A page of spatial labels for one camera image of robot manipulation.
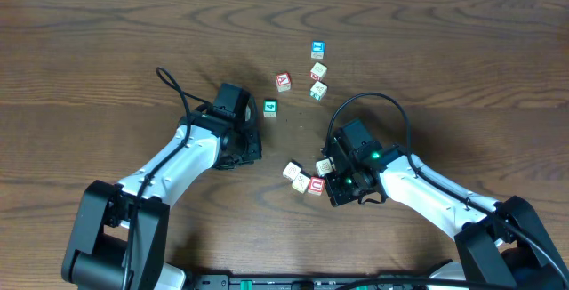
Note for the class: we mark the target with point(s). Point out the red U wooden block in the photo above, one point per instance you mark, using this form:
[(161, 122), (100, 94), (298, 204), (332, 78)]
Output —
[(316, 186)]

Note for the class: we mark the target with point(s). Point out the cream block with yellow side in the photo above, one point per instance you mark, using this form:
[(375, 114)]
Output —
[(292, 170)]

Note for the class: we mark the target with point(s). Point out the red A wooden block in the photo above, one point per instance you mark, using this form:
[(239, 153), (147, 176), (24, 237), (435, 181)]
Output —
[(283, 82)]

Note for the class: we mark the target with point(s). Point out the cream wooden block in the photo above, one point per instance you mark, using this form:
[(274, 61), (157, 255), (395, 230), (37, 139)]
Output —
[(301, 182)]

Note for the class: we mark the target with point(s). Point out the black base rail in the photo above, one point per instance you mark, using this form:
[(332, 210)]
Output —
[(259, 282)]

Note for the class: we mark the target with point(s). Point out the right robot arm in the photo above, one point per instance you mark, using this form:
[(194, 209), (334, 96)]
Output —
[(499, 243)]

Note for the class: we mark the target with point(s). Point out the red M wooden block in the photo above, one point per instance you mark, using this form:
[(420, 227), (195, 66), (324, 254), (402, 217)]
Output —
[(318, 71)]

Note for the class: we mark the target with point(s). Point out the blue-top wooden block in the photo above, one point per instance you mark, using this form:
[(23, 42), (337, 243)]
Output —
[(317, 50)]

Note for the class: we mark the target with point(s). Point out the green 4 wooden block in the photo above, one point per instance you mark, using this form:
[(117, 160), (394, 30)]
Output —
[(270, 108)]

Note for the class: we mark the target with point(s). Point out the green J wooden block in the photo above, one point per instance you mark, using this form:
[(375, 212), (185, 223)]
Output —
[(318, 90)]

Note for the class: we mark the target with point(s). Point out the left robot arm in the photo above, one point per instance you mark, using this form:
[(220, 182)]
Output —
[(119, 235)]

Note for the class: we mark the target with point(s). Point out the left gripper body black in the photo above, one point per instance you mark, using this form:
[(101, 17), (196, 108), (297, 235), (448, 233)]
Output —
[(251, 146)]

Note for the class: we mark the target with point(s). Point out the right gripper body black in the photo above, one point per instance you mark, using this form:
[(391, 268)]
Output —
[(345, 188)]

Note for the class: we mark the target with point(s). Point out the blue-edged number 3 block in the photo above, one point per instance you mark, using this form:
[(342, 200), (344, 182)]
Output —
[(324, 167)]

